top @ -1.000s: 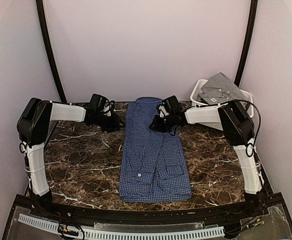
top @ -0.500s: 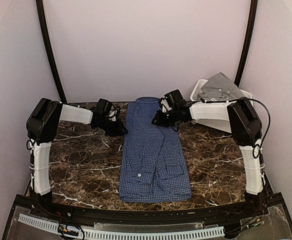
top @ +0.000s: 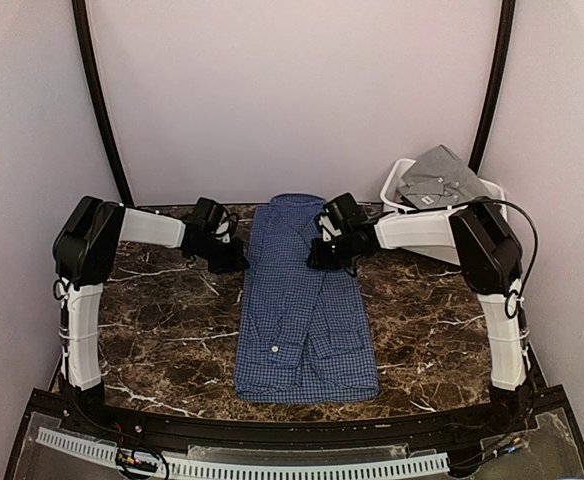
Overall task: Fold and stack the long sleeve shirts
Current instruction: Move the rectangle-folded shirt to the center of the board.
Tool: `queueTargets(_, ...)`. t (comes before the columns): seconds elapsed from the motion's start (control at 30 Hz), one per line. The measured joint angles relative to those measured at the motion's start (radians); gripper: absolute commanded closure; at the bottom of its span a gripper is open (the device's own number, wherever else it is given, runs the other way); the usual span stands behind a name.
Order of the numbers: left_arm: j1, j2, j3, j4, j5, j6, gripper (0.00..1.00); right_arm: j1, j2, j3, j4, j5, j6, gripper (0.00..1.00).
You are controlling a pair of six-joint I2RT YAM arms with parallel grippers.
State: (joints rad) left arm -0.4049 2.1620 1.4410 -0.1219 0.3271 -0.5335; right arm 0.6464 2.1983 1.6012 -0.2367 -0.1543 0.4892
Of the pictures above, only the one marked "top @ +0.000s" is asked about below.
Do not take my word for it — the white slotted cable duct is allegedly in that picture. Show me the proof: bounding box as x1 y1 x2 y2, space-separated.
36 427 449 479

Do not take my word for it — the blue checked long sleeve shirt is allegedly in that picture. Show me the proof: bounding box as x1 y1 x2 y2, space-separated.
234 194 381 405

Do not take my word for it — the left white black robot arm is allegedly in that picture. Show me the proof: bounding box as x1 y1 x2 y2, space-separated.
53 196 249 392

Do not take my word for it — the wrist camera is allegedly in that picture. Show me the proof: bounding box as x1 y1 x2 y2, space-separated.
214 209 239 243
315 212 342 243

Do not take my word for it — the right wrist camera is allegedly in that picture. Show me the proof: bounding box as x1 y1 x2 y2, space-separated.
315 212 342 243

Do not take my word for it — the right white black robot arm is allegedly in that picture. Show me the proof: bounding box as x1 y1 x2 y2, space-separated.
307 193 531 391

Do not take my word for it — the black frame post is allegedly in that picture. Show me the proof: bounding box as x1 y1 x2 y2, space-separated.
468 0 516 174
71 0 135 206

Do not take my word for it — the grey folded shirt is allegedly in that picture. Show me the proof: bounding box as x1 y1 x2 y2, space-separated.
395 145 493 210

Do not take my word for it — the white plastic bin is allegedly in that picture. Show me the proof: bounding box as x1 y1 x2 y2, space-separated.
379 158 509 266

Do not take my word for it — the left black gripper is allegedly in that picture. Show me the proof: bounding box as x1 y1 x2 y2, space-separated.
192 235 247 274

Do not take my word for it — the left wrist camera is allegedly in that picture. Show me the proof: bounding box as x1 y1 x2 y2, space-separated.
214 209 239 243

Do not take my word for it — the right black frame post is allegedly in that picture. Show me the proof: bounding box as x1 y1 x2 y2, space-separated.
468 0 516 174

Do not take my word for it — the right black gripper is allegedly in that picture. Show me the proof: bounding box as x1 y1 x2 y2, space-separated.
307 230 356 270

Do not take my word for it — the clear acrylic plate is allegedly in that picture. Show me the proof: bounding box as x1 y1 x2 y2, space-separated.
187 444 409 465

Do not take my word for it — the left black frame post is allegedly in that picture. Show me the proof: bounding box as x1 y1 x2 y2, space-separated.
71 0 135 206

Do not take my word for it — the black curved front rail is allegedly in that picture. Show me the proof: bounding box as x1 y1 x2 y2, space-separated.
45 392 535 452

